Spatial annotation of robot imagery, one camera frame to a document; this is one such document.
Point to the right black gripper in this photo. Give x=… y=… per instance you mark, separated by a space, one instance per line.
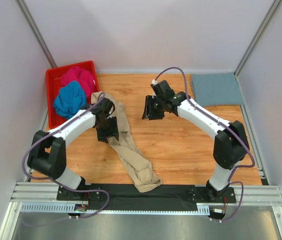
x=152 y=109

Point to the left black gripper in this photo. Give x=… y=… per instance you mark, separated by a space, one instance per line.
x=107 y=131

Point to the beige t shirt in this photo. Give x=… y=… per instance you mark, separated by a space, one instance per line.
x=138 y=168

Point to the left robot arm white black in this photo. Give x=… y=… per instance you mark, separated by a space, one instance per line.
x=48 y=153

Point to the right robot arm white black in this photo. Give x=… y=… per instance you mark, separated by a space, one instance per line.
x=230 y=141

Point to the crumpled blue t shirt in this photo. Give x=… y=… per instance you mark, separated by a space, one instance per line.
x=69 y=100

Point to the crumpled magenta t shirt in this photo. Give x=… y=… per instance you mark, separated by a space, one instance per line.
x=83 y=77

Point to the red plastic bin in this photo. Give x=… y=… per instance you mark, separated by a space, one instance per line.
x=54 y=83

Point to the folded grey-blue t shirt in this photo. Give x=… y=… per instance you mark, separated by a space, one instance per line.
x=216 y=89

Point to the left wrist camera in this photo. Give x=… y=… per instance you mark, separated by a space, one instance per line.
x=107 y=106

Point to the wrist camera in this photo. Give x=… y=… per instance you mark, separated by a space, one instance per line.
x=162 y=90
x=107 y=106

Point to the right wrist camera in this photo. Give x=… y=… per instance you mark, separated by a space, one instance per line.
x=162 y=90

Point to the white slotted cable duct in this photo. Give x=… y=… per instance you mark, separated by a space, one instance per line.
x=71 y=208

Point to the left corner aluminium post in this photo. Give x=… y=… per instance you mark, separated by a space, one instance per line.
x=36 y=32

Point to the corner aluminium post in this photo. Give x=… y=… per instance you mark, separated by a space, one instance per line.
x=258 y=35
x=36 y=32

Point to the aluminium frame rail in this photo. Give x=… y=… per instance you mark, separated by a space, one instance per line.
x=253 y=196

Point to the right corner aluminium post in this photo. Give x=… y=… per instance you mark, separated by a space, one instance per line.
x=258 y=35

